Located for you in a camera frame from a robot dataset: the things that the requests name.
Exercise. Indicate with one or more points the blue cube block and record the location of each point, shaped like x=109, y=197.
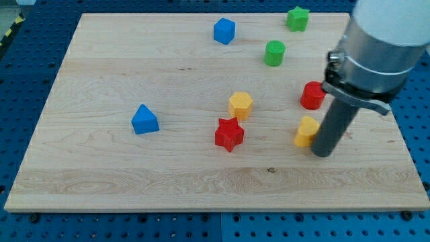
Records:
x=224, y=31

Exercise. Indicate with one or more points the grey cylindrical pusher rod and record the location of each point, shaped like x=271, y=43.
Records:
x=336, y=121

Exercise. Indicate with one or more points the green star block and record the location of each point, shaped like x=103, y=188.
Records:
x=297, y=19

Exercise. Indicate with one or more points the yellow hexagon block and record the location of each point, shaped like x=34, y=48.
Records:
x=240, y=105

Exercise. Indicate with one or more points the yellow heart block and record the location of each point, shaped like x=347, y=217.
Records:
x=306, y=132

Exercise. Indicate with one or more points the red star block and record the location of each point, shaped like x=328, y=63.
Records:
x=228, y=134

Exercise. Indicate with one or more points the green cylinder block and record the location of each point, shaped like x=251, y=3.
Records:
x=274, y=53

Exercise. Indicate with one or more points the red cylinder block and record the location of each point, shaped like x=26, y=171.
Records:
x=313, y=95

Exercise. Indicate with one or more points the light wooden board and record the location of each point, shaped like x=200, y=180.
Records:
x=85, y=157

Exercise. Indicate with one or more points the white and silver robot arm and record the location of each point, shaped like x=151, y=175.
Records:
x=381, y=44

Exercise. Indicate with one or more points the blue triangle block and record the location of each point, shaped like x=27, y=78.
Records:
x=144, y=121

